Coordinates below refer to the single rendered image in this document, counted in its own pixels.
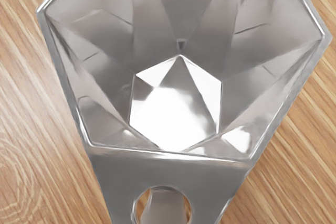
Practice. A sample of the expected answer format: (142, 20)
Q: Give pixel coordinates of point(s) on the grey faceted mug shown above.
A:
(105, 77)

